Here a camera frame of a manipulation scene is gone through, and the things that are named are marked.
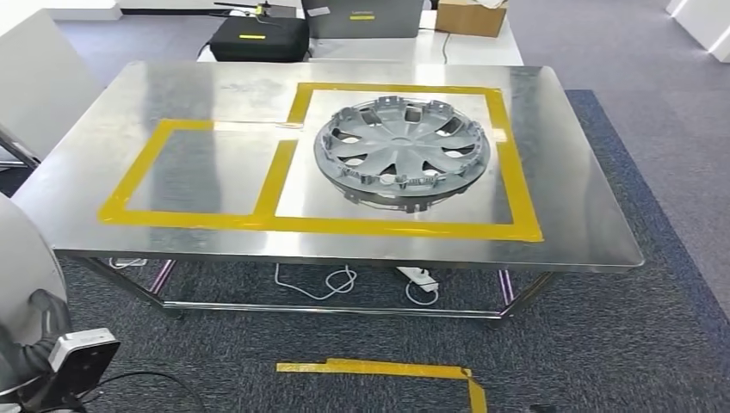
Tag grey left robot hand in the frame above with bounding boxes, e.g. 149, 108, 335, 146
0, 289, 72, 366

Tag white curved car part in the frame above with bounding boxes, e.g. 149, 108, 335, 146
0, 194, 70, 348

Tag steel workbench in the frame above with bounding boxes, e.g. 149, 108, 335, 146
11, 59, 646, 332

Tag white board panel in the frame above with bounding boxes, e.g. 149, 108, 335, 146
0, 8, 104, 166

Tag yellow floor tape outline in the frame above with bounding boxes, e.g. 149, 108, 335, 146
276, 357, 489, 413

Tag black case yellow label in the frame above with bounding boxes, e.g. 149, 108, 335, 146
207, 15, 311, 64

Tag white power strip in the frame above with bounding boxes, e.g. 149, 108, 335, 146
396, 266, 440, 293

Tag black rod yellow clip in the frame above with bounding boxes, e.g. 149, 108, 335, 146
213, 0, 298, 19

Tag grey wheel hubcap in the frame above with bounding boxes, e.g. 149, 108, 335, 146
312, 96, 492, 200

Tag grey case yellow label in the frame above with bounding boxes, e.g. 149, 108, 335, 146
300, 0, 426, 40

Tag white desk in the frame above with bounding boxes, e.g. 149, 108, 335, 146
196, 9, 524, 66

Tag cardboard box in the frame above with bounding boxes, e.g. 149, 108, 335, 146
435, 0, 509, 39

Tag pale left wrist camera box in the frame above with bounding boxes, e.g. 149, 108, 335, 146
34, 327, 122, 409

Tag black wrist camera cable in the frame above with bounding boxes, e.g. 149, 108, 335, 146
74, 371, 207, 413

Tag small yellow tape frame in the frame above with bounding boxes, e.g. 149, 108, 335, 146
96, 118, 300, 232

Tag steel tube frame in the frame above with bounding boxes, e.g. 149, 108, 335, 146
0, 122, 42, 172

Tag long white cable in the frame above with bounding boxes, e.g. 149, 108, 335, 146
275, 262, 359, 301

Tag short white looped cable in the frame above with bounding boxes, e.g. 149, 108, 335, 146
405, 280, 440, 308

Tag large yellow tape frame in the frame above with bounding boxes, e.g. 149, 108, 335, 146
275, 82, 544, 243

